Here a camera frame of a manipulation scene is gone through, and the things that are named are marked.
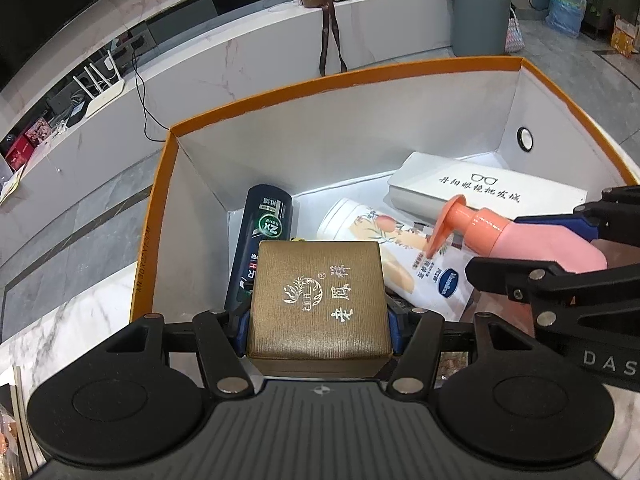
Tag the white tv cabinet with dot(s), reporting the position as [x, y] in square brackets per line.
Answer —
[225, 60]

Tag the woven plastic basket bag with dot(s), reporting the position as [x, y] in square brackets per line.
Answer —
[515, 35]

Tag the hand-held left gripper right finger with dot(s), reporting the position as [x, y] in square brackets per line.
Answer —
[394, 332]

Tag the gold gift box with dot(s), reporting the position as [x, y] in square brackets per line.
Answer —
[315, 300]

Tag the dark shampoo bottle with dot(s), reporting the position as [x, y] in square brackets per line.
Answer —
[260, 230]

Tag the pink pump bottle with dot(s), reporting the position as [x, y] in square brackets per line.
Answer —
[525, 240]

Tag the black television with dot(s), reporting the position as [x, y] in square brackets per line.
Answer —
[50, 0]

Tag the white glasses case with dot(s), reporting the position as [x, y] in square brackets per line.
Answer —
[450, 175]

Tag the small cardboard box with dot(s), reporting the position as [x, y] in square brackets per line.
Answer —
[627, 37]

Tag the white wifi router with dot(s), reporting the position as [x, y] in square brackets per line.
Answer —
[105, 100]

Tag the blue water jug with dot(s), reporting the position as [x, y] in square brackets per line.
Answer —
[565, 10]

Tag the pink patterned box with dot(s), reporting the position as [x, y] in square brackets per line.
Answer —
[40, 130]

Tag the paper sheets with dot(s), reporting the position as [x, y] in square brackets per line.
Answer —
[10, 187]

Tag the orange cardboard box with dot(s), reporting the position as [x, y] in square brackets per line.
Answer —
[325, 160]

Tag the white lotion tube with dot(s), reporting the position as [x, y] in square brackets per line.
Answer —
[380, 240]

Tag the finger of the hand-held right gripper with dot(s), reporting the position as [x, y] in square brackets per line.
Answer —
[555, 221]
[520, 275]

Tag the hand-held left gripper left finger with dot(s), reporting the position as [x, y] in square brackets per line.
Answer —
[241, 332]

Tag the grey pedal trash can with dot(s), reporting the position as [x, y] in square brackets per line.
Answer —
[480, 15]

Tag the red gift box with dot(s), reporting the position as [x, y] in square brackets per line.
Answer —
[20, 152]

